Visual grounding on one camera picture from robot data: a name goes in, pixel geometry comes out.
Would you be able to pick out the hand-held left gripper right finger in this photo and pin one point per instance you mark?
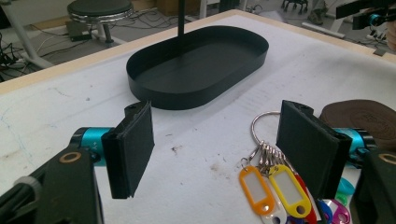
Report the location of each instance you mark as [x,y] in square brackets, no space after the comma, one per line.
[305,146]

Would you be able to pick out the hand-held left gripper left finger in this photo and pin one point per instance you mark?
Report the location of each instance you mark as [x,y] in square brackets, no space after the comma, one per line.
[130,155]

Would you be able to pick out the brown round leather pouch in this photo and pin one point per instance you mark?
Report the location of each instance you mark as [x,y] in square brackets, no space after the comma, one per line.
[364,121]

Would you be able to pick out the black oval tray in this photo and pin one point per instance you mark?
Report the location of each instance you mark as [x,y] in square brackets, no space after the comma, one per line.
[193,77]

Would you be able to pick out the white floor bar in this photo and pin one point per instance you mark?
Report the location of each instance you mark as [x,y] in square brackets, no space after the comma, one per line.
[323,30]

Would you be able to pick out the black chair base with castors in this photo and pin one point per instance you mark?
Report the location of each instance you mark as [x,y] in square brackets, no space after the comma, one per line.
[294,5]

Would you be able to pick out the black box on floor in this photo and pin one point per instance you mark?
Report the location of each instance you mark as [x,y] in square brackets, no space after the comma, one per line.
[77,31]

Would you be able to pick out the black upright tray pole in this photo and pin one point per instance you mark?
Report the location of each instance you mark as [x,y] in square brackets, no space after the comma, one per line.
[181,18]

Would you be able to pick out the black round stool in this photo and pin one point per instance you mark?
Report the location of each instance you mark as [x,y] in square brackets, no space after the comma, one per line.
[99,9]

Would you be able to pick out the white desk leg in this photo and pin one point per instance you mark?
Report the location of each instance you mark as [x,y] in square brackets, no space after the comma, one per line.
[26,43]

